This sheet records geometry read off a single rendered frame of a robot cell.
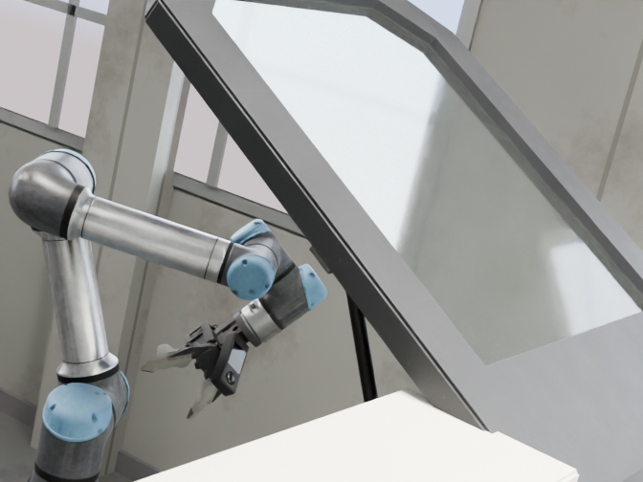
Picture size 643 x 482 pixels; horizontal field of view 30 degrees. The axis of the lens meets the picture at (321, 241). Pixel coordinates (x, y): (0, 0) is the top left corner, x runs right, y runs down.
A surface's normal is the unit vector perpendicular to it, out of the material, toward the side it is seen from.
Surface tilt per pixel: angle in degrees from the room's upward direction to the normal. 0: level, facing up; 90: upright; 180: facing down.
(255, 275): 90
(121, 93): 90
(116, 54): 90
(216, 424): 90
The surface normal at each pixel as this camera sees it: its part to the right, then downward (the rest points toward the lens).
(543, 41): -0.50, 0.11
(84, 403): 0.21, -0.90
